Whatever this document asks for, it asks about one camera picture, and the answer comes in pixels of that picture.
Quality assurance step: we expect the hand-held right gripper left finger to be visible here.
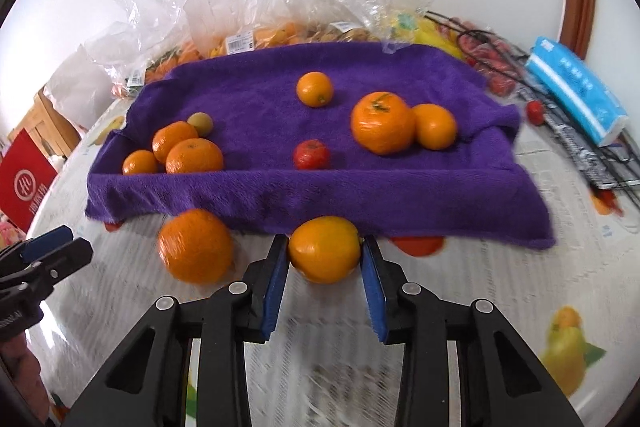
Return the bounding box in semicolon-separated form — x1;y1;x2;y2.
62;234;291;427

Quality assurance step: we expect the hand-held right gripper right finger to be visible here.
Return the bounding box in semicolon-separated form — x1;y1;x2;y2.
361;237;586;427

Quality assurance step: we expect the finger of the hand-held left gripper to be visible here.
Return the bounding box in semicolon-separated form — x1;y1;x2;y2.
0;238;94;303
0;226;73;268

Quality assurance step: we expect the smooth orange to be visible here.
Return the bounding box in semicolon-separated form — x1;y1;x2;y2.
411;103;458;151
288;216;362;285

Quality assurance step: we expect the small orange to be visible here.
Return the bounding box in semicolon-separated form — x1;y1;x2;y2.
122;150;160;176
296;72;334;108

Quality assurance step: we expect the large mandarin with green stem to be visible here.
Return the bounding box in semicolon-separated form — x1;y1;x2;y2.
350;91;417;156

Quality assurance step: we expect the purple towel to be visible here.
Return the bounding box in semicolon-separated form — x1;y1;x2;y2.
84;42;558;250

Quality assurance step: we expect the bag of brown fruits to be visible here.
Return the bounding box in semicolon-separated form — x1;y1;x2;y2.
305;21;378;45

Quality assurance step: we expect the person's left hand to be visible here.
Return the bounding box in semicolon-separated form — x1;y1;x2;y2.
0;337;51;415

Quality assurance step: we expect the red box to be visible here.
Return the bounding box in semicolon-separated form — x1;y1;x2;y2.
0;128;58;232

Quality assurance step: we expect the wooden furniture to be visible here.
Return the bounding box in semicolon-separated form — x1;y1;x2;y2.
7;89;83;160

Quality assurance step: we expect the white plastic bag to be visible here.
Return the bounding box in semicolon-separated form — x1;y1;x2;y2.
45;44;126;130

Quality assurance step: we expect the small green-brown fruit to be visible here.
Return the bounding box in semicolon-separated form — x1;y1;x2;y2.
187;112;215;138

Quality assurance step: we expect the small clear plastic bag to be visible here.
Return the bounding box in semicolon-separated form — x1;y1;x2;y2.
107;0;188;88

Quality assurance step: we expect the bag of red tomatoes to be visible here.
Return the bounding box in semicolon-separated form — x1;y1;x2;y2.
450;19;526;95

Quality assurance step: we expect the grey patterned packet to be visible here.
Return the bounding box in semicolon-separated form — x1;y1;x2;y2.
547;107;613;188

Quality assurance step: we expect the yellow netted fruit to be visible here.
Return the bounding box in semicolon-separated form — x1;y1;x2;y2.
385;9;463;58

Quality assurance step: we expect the blue tissue pack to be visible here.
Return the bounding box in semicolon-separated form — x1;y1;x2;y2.
524;37;630;146

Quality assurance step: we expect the black wire rack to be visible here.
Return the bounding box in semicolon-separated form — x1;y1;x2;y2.
425;11;640;192

